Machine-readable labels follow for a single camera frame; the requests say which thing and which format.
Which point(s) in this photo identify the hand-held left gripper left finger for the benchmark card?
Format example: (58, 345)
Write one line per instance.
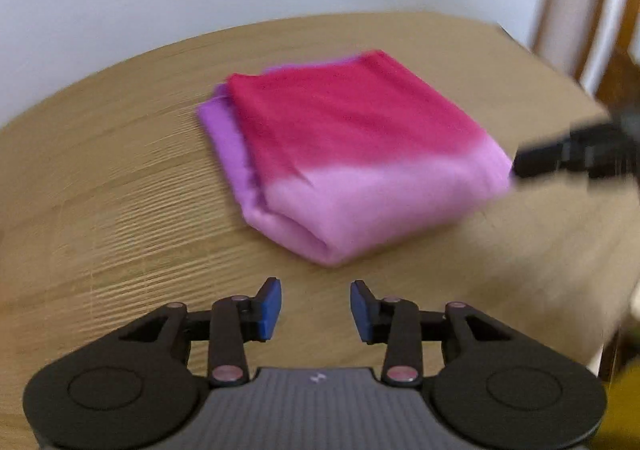
(269, 310)

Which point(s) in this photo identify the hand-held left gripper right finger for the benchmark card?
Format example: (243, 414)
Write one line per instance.
(361, 312)

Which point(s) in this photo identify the bamboo mat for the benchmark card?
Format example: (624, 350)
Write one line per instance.
(125, 180)

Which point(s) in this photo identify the yellow cloth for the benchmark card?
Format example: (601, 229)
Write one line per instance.
(622, 410)

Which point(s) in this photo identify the pink purple red scarf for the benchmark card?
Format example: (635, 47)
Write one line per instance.
(360, 149)

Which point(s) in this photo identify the white curtain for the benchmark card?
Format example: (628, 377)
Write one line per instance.
(582, 4)

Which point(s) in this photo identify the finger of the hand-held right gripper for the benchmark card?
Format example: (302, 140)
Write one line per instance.
(575, 152)

